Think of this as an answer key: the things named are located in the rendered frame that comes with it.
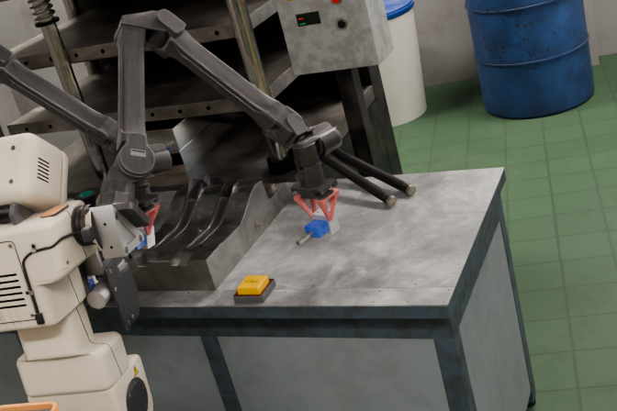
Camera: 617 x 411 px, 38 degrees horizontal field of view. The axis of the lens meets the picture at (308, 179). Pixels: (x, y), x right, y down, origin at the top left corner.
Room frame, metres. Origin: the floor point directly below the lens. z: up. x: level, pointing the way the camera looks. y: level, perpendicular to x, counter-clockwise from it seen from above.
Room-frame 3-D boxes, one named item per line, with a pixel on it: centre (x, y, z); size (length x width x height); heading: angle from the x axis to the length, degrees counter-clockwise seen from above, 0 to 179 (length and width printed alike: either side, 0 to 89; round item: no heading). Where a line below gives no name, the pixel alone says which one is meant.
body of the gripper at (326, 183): (1.98, -0.01, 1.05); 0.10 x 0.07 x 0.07; 46
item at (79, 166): (3.35, 0.42, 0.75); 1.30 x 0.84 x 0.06; 63
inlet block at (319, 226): (1.95, 0.02, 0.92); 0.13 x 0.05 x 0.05; 136
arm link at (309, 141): (1.98, -0.01, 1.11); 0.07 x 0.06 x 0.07; 128
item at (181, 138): (3.25, 0.42, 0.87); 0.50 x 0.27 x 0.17; 153
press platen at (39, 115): (3.39, 0.40, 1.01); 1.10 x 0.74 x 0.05; 63
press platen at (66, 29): (3.39, 0.40, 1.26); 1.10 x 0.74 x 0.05; 63
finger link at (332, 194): (1.97, -0.02, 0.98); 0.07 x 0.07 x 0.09; 46
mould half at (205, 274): (2.29, 0.30, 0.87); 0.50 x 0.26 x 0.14; 153
